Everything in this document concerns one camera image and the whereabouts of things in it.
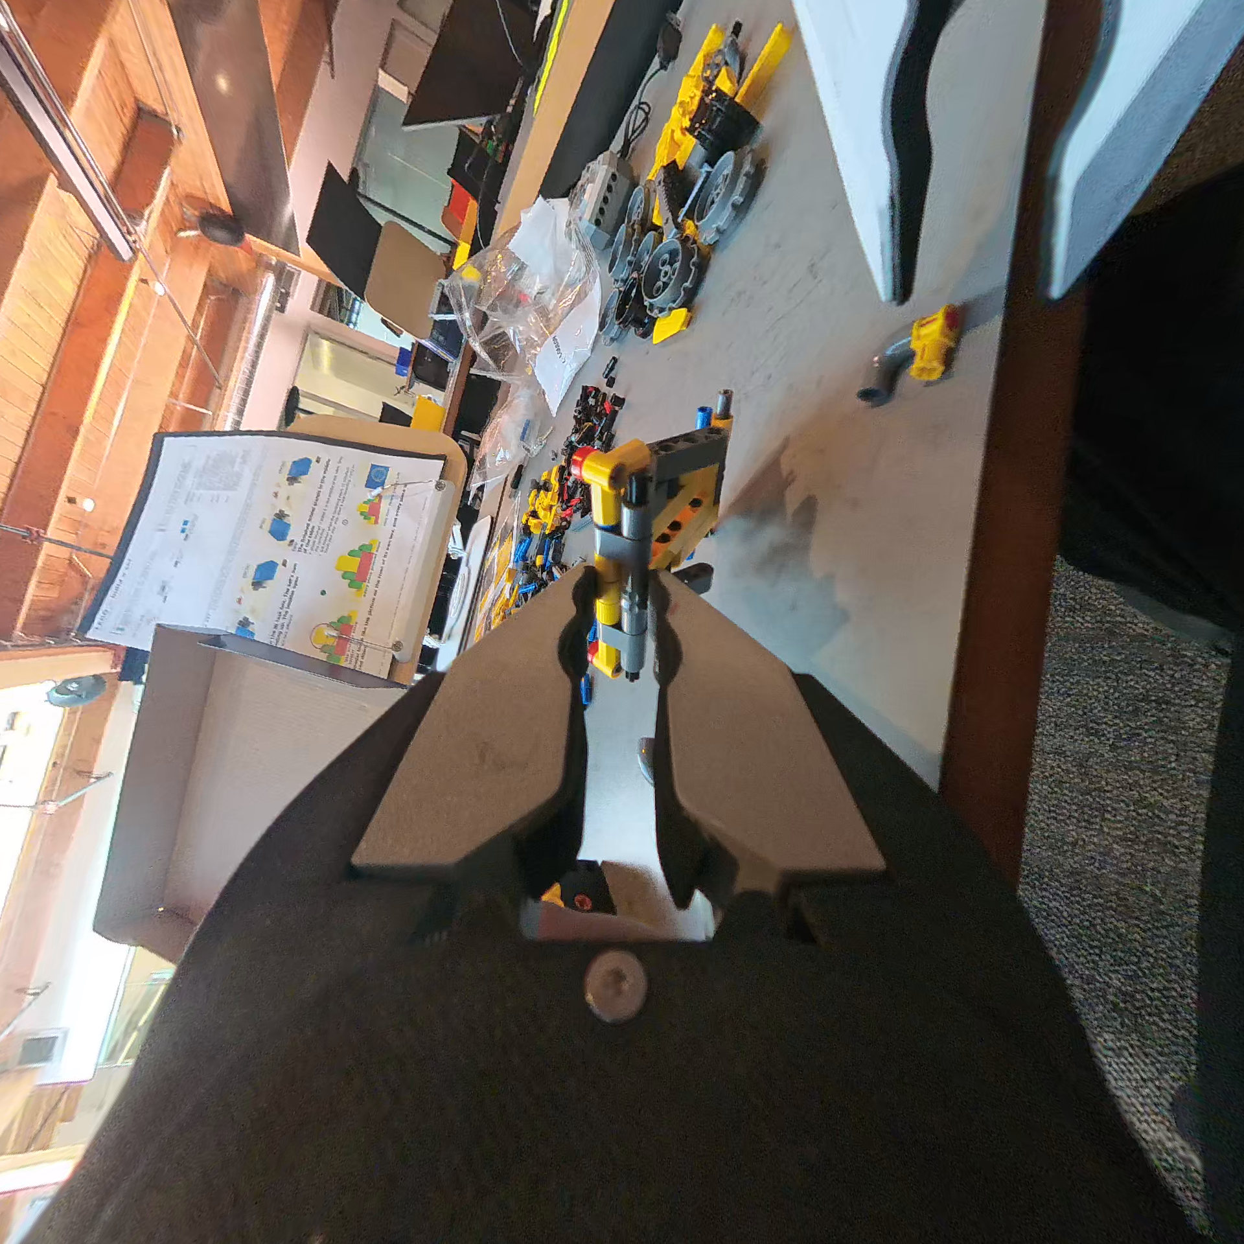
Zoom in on hanging light rail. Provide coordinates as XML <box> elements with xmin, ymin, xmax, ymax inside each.
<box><xmin>0</xmin><ymin>17</ymin><xmax>139</xmax><ymax>264</ymax></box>

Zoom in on pile of small building pieces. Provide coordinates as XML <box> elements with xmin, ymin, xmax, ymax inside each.
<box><xmin>481</xmin><ymin>356</ymin><xmax>628</xmax><ymax>642</ymax></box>

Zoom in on white paper slip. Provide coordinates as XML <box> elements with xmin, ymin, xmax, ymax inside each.
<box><xmin>533</xmin><ymin>291</ymin><xmax>604</xmax><ymax>417</ymax></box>

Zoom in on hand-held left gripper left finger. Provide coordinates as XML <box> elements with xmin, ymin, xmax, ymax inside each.
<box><xmin>348</xmin><ymin>565</ymin><xmax>601</xmax><ymax>897</ymax></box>

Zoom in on black panel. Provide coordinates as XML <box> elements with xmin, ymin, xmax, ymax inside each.
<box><xmin>304</xmin><ymin>159</ymin><xmax>382</xmax><ymax>290</ymax></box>

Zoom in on grey desk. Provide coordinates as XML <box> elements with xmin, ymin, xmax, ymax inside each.
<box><xmin>428</xmin><ymin>0</ymin><xmax>1090</xmax><ymax>943</ymax></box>

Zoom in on black cable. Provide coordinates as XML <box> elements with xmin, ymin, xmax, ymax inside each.
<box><xmin>621</xmin><ymin>17</ymin><xmax>690</xmax><ymax>161</ymax></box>

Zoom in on yellow panel vehicle assembly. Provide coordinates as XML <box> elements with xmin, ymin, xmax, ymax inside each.
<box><xmin>569</xmin><ymin>386</ymin><xmax>736</xmax><ymax>683</ymax></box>

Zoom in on wheeled yellow black chassis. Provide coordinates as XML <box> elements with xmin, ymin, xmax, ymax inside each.
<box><xmin>595</xmin><ymin>20</ymin><xmax>794</xmax><ymax>343</ymax></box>

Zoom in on grey motor block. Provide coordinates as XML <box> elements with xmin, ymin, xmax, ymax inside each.
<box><xmin>566</xmin><ymin>147</ymin><xmax>635</xmax><ymax>236</ymax></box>

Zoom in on cardboard kit box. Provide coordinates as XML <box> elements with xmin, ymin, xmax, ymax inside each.
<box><xmin>90</xmin><ymin>621</ymin><xmax>434</xmax><ymax>965</ymax></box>

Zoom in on small clear plastic bag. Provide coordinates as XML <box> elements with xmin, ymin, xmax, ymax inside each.
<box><xmin>467</xmin><ymin>383</ymin><xmax>557</xmax><ymax>491</ymax></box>

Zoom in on brown chair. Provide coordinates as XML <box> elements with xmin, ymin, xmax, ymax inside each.
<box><xmin>364</xmin><ymin>220</ymin><xmax>458</xmax><ymax>337</ymax></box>

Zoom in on coloured storage bins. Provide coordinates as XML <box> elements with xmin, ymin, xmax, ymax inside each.
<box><xmin>446</xmin><ymin>181</ymin><xmax>484</xmax><ymax>270</ymax></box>

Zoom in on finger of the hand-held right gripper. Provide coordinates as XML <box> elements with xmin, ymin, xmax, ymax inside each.
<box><xmin>1037</xmin><ymin>0</ymin><xmax>1244</xmax><ymax>304</ymax></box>
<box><xmin>789</xmin><ymin>0</ymin><xmax>951</xmax><ymax>309</ymax></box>

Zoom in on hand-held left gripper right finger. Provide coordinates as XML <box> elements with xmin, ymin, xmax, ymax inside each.
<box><xmin>647</xmin><ymin>572</ymin><xmax>890</xmax><ymax>912</ymax></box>

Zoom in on grey elbow with yellow connector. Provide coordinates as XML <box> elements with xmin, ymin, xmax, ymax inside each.
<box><xmin>855</xmin><ymin>303</ymin><xmax>966</xmax><ymax>407</ymax></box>

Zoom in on long wooden-edged desk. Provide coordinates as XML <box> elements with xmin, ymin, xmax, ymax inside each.
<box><xmin>490</xmin><ymin>0</ymin><xmax>624</xmax><ymax>238</ymax></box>

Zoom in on dark ceiling panel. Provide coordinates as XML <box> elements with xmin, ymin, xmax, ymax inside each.
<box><xmin>167</xmin><ymin>0</ymin><xmax>305</xmax><ymax>255</ymax></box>

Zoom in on printed building-blocks poster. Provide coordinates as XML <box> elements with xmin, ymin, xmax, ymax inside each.
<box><xmin>76</xmin><ymin>429</ymin><xmax>461</xmax><ymax>683</ymax></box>

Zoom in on metal ventilation duct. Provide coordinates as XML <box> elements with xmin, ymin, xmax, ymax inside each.
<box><xmin>216</xmin><ymin>263</ymin><xmax>295</xmax><ymax>435</ymax></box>

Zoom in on white flat device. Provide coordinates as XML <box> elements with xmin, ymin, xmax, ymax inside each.
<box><xmin>441</xmin><ymin>515</ymin><xmax>492</xmax><ymax>642</ymax></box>

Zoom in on black monitor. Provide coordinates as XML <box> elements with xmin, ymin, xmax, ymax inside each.
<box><xmin>401</xmin><ymin>0</ymin><xmax>538</xmax><ymax>130</ymax></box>

